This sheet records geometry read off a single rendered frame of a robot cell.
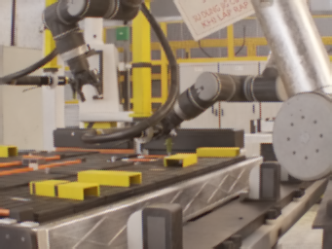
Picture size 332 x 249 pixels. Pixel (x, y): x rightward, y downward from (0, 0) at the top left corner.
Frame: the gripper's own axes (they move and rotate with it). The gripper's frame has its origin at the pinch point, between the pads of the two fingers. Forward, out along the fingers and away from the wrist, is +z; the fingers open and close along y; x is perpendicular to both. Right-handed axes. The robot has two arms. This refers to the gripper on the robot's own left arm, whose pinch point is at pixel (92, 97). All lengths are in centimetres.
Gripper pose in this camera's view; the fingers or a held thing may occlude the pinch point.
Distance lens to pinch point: 222.5
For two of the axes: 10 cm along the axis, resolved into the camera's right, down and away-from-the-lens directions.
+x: 5.5, -3.7, 7.5
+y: 7.6, -1.7, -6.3
